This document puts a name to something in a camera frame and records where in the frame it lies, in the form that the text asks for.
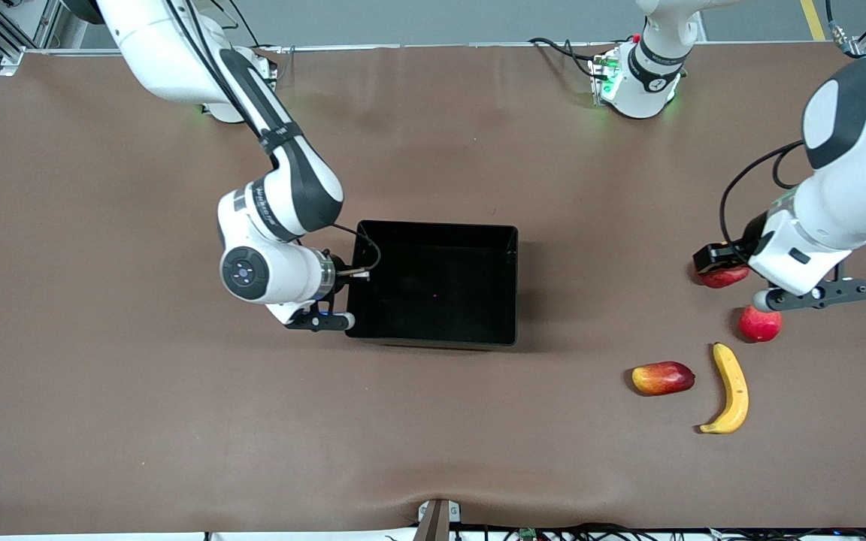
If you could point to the brown table cover sheet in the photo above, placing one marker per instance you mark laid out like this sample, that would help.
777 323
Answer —
433 421

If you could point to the black plastic box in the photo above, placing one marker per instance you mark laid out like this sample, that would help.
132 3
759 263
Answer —
440 293

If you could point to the green circuit board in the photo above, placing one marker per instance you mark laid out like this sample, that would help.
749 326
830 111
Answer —
527 534

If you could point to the red yellow mango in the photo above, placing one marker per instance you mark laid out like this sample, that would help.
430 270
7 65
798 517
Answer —
662 379

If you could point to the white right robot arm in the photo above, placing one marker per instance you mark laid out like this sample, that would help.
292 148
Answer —
170 60

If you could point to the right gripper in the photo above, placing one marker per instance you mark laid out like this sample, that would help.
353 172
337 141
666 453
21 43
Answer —
337 269

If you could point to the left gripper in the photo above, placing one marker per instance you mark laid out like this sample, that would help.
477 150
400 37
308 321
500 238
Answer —
751 236

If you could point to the red yellow apple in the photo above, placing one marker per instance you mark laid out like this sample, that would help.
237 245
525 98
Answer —
726 278

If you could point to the yellow banana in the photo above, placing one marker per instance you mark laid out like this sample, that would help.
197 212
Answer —
734 391

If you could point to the red round apple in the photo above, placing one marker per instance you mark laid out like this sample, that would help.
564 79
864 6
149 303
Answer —
762 327

